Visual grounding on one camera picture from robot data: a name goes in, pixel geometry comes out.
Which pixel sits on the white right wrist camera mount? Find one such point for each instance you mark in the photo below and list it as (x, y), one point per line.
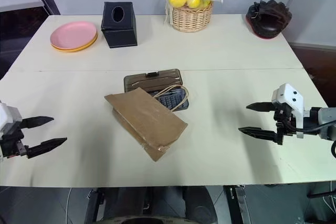
(290, 96)

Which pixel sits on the brown paper bag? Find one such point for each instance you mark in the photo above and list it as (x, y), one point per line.
(149, 121)

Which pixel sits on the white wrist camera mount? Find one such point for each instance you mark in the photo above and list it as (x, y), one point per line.
(6, 117)
(290, 96)

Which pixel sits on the dark plastic case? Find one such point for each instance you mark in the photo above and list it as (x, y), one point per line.
(157, 79)

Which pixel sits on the dark baseball glove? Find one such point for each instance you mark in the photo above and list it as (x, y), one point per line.
(269, 20)

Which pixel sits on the pink plate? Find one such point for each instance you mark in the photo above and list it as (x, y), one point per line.
(73, 34)

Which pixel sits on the black leather tissue box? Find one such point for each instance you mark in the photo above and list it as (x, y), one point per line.
(119, 26)

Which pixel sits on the small yellow toy fruit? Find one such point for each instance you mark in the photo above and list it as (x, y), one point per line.
(194, 0)

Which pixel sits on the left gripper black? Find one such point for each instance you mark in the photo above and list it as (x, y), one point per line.
(10, 146)

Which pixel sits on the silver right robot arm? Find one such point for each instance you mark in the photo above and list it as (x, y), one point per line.
(323, 123)

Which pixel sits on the wicker basket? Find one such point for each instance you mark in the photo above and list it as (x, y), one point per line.
(191, 18)

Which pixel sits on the black metal table bracket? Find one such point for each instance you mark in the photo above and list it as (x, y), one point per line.
(92, 205)
(240, 204)

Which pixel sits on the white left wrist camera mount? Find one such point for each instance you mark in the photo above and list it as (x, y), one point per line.
(6, 117)

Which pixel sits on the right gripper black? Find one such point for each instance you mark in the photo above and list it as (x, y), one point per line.
(283, 121)

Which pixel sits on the yellow plate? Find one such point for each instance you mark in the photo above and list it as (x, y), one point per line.
(78, 47)

